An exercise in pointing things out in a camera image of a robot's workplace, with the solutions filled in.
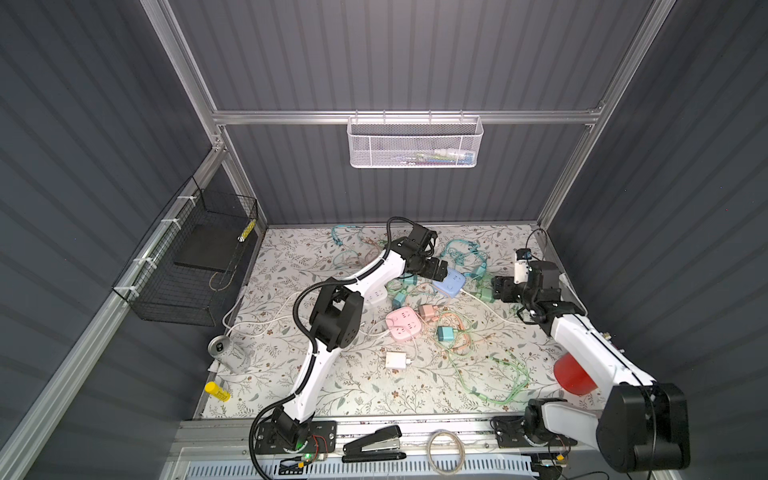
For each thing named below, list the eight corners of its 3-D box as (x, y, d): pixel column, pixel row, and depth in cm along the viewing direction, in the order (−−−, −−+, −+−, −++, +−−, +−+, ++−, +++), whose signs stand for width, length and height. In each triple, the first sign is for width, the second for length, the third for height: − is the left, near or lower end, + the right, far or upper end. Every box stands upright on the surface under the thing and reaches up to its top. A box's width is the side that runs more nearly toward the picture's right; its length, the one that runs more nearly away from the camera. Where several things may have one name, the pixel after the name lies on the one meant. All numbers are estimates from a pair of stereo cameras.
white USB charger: (385, 368, 86) (385, 366, 85) (385, 355, 89) (385, 352, 87) (406, 368, 86) (406, 366, 85) (406, 355, 89) (406, 352, 87)
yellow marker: (219, 397, 82) (202, 387, 75) (225, 390, 83) (210, 380, 76) (225, 404, 81) (209, 395, 74) (232, 397, 82) (217, 387, 75)
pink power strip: (398, 344, 90) (398, 340, 88) (384, 319, 96) (383, 315, 94) (424, 330, 93) (424, 326, 91) (408, 307, 99) (408, 303, 96)
